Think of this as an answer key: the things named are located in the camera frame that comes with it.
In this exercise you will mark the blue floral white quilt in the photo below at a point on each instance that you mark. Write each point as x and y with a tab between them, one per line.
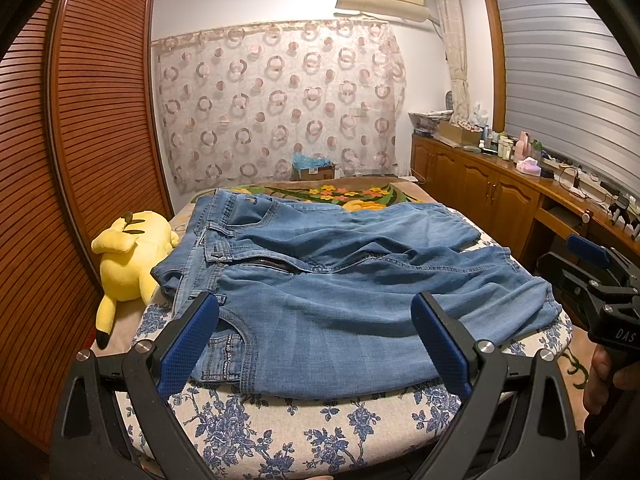
251	435

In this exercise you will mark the grey window roller blind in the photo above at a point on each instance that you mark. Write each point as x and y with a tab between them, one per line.
570	86

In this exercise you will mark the brown louvered wooden wardrobe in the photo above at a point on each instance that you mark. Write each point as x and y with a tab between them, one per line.
78	150

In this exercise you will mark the circle patterned sheer curtain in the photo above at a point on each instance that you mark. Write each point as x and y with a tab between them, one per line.
248	103

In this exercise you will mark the blue denim jeans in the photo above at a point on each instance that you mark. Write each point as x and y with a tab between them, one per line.
314	300

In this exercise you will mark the floral fleece bed blanket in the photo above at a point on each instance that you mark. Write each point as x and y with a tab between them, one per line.
373	193

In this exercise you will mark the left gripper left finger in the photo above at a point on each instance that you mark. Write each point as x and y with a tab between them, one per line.
90	440

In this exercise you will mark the wooden sideboard cabinet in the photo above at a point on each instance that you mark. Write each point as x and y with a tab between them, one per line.
529	215

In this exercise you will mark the yellow Pikachu plush toy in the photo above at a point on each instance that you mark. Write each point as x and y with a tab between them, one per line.
128	250

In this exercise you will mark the tied beige window drape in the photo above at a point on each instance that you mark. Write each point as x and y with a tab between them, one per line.
453	34

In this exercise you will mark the person's right hand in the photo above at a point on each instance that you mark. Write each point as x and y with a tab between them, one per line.
601	378

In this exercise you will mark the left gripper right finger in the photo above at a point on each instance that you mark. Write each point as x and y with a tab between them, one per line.
514	421

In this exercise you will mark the cardboard box on cabinet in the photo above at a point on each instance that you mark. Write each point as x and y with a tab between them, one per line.
458	135

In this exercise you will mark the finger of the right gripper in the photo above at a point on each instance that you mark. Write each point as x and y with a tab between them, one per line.
586	250

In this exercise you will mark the pink tissue pack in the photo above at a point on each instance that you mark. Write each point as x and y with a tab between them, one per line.
529	166

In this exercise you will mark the pink bottle on cabinet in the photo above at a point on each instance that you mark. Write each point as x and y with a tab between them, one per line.
522	147

